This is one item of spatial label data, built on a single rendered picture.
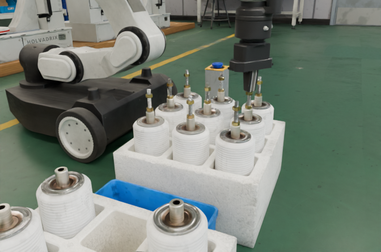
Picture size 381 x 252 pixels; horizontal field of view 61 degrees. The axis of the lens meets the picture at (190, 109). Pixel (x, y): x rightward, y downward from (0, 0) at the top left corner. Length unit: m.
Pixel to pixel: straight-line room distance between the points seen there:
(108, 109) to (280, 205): 0.66
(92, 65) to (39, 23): 1.86
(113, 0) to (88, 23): 2.27
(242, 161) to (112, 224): 0.32
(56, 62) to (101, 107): 0.35
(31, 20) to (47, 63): 1.69
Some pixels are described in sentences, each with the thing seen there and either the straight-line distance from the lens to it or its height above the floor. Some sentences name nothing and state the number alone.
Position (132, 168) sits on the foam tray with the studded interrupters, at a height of 0.15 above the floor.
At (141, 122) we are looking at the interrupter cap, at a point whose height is 0.25.
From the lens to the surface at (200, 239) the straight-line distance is 0.51.
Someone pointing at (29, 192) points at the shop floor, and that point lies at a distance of 1.14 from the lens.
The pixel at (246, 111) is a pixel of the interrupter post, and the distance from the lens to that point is 0.87.
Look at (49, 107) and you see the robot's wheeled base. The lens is 1.34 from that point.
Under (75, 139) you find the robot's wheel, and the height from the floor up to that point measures 0.08.
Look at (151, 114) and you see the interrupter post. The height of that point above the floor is 0.28.
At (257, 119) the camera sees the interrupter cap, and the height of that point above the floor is 0.25.
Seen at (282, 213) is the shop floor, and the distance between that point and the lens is 0.96.
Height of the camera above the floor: 0.59
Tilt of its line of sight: 21 degrees down
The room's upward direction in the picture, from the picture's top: 1 degrees counter-clockwise
